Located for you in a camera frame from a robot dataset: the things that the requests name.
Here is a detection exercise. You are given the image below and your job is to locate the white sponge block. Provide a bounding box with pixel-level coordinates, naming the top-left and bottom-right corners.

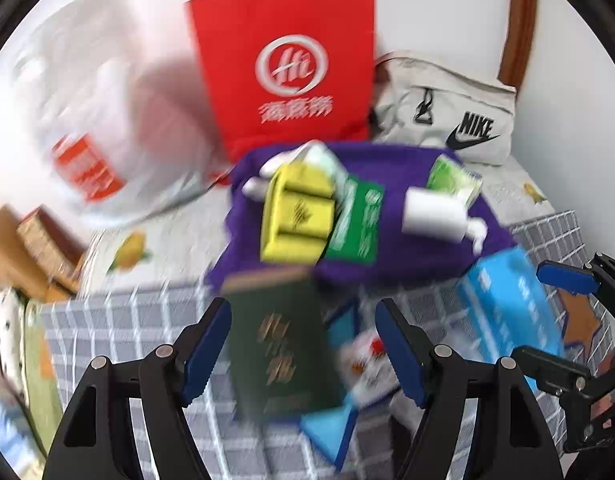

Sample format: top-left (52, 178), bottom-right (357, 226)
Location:
top-left (402, 188), bottom-right (468, 243)

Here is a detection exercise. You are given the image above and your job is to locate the small red white packet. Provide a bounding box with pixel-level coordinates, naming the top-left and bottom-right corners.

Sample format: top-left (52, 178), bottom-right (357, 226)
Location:
top-left (337, 328), bottom-right (400, 410)

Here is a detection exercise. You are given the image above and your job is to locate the green wet wipe packet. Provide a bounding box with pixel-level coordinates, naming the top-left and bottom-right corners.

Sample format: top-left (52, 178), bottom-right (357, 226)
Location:
top-left (325, 174), bottom-right (385, 266)

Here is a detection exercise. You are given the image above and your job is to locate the orange felt star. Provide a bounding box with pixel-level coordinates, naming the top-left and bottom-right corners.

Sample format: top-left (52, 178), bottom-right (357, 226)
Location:
top-left (558, 289), bottom-right (601, 359)

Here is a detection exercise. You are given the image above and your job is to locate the green bed sheet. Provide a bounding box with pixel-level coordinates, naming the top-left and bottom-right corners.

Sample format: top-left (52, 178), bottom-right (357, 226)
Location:
top-left (23, 300), bottom-right (62, 455)

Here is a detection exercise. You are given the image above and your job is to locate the blue tissue box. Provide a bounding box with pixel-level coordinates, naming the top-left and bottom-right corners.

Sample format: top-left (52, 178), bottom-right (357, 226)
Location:
top-left (457, 246), bottom-right (565, 363)

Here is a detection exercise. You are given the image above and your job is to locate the crumpled white tissue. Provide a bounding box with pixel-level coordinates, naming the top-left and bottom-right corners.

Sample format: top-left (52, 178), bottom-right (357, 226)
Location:
top-left (465, 218), bottom-right (487, 256)

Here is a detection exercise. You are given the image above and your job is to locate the white dotted pillow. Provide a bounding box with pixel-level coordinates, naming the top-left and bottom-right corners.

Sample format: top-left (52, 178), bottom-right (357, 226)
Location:
top-left (0, 288), bottom-right (29, 406)

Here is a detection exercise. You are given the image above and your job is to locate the grey checked tablecloth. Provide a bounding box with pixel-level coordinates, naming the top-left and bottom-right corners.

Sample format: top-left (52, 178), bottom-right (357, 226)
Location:
top-left (40, 210), bottom-right (588, 479)

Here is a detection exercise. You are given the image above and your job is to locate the green tissue pack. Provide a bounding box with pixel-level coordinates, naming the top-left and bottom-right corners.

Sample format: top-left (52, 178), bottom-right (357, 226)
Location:
top-left (426, 154), bottom-right (482, 209)

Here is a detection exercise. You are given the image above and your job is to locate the purple fleece towel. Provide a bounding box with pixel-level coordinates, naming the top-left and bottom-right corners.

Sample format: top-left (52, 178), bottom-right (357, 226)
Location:
top-left (202, 142), bottom-right (518, 294)

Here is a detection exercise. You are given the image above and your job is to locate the blue felt star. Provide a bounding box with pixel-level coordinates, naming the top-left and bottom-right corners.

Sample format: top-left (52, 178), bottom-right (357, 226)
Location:
top-left (299, 297), bottom-right (361, 472)

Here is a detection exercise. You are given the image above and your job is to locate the brown patterned book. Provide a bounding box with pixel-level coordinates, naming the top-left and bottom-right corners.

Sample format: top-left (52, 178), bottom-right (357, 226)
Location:
top-left (17, 207), bottom-right (86, 295)

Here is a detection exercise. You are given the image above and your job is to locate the wooden headboard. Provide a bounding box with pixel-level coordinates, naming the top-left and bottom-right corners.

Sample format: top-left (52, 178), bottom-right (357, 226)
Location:
top-left (0, 205), bottom-right (77, 302)

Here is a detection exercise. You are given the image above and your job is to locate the dark green tea tin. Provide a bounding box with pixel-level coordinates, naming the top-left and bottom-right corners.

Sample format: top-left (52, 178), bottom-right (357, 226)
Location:
top-left (221, 268), bottom-right (344, 424)

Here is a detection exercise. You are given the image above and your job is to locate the grey Nike waist bag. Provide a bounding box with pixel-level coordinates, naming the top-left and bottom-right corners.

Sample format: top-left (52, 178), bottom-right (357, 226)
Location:
top-left (373, 51), bottom-right (517, 166)

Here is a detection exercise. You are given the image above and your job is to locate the yellow Adidas pouch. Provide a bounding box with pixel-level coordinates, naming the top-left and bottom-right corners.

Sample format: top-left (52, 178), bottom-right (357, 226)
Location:
top-left (260, 162), bottom-right (336, 266)

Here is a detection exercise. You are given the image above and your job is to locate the white Miniso plastic bag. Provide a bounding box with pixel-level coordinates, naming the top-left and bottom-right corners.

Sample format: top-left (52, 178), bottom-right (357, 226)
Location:
top-left (14, 0), bottom-right (221, 230)

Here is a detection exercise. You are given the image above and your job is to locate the red Haidilao paper bag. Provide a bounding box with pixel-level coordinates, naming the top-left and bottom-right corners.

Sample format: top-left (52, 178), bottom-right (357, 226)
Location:
top-left (187, 0), bottom-right (375, 162)

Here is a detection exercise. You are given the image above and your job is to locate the brown wooden door frame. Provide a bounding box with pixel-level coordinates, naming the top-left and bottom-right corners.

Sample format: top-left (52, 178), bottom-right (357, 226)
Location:
top-left (498, 0), bottom-right (537, 90)

